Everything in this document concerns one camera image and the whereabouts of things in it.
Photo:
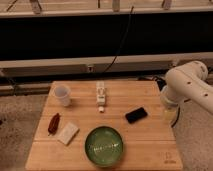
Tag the black eraser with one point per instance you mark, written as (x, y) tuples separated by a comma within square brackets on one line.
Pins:
[(136, 115)]

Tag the dark red marker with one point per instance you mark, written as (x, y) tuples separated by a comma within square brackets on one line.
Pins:
[(53, 125)]

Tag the green bowl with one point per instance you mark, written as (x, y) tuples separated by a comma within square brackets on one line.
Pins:
[(104, 146)]

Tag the translucent plastic cup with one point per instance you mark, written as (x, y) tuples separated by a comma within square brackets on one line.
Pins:
[(62, 94)]

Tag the translucent white end effector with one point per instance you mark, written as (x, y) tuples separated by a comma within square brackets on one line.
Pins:
[(170, 112)]

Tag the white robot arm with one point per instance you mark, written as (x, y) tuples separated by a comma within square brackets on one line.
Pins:
[(186, 82)]

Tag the white rectangular block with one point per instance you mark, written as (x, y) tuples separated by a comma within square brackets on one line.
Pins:
[(67, 133)]

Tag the small white cube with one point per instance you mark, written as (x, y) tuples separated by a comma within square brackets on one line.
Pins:
[(101, 109)]

